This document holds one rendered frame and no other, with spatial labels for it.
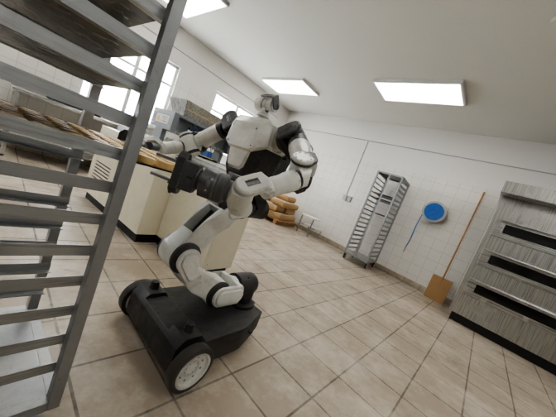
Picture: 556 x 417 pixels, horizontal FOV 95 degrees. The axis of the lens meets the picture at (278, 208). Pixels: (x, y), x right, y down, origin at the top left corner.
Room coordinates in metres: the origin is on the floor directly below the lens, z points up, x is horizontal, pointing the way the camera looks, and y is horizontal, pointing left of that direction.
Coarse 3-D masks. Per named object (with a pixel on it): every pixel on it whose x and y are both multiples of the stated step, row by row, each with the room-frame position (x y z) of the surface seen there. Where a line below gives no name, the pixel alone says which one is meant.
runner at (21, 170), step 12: (0, 168) 0.49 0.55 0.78; (12, 168) 0.51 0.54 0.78; (24, 168) 0.52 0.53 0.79; (36, 168) 0.54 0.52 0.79; (48, 180) 0.55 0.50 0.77; (60, 180) 0.57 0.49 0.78; (72, 180) 0.59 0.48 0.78; (84, 180) 0.61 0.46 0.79; (96, 180) 0.62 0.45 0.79; (108, 192) 0.65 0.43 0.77
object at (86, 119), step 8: (96, 88) 0.92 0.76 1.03; (88, 96) 0.91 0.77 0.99; (96, 96) 0.92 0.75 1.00; (88, 112) 0.91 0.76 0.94; (80, 120) 0.92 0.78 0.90; (88, 120) 0.92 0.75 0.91; (72, 160) 0.91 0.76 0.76; (72, 168) 0.92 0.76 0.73; (64, 192) 0.91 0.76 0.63; (64, 208) 0.92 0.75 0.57; (48, 232) 0.92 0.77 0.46; (56, 232) 0.92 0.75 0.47; (48, 240) 0.91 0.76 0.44; (56, 240) 0.93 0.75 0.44; (48, 256) 0.92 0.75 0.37; (32, 296) 0.91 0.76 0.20; (40, 296) 0.93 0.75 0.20; (32, 304) 0.92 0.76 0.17
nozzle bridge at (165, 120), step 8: (160, 112) 2.25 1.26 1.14; (168, 112) 2.18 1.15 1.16; (152, 120) 2.29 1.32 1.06; (160, 120) 2.22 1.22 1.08; (168, 120) 2.16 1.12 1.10; (176, 120) 2.15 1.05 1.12; (184, 120) 2.30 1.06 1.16; (192, 120) 2.27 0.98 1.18; (160, 128) 2.20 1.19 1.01; (168, 128) 2.14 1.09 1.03; (176, 128) 2.26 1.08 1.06; (184, 128) 2.32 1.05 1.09; (200, 128) 2.45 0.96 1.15; (160, 136) 2.18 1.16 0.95; (216, 144) 2.65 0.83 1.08; (224, 144) 2.73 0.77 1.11; (216, 152) 2.79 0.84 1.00; (224, 152) 2.71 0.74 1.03; (216, 160) 2.77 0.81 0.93
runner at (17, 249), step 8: (0, 248) 0.52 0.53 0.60; (8, 248) 0.53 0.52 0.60; (16, 248) 0.54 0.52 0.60; (24, 248) 0.55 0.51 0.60; (32, 248) 0.56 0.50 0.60; (40, 248) 0.57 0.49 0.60; (48, 248) 0.58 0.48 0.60; (56, 248) 0.59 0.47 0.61; (64, 248) 0.61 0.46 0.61; (72, 248) 0.62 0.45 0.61; (80, 248) 0.63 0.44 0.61; (88, 248) 0.65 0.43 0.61
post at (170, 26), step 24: (168, 24) 0.64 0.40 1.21; (168, 48) 0.65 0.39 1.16; (144, 96) 0.63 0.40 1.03; (144, 120) 0.65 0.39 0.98; (120, 168) 0.64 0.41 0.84; (120, 192) 0.65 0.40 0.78; (96, 240) 0.64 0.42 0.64; (96, 264) 0.64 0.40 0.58; (72, 312) 0.65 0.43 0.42; (72, 336) 0.64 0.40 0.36; (72, 360) 0.65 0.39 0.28; (48, 408) 0.64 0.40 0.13
